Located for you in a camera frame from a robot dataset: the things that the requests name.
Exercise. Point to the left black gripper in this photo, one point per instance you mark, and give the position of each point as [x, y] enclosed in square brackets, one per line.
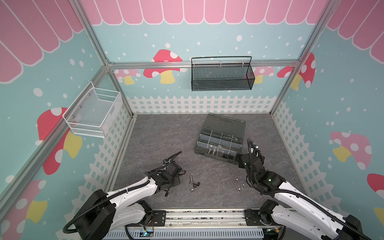
[177, 180]

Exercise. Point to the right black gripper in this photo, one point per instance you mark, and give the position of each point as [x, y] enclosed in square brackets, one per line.
[252, 157]

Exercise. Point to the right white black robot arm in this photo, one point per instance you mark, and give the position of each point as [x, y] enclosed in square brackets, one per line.
[291, 208]

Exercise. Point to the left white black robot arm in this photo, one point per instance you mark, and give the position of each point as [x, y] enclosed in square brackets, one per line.
[120, 201]

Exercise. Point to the grey plastic organizer box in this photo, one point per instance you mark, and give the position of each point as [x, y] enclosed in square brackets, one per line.
[224, 132]

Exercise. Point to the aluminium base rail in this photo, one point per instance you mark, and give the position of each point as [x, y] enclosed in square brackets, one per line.
[207, 217]

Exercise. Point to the white wire wall basket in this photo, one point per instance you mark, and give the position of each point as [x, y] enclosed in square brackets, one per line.
[93, 112]

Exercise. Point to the black mesh wall basket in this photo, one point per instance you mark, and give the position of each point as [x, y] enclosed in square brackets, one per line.
[222, 73]

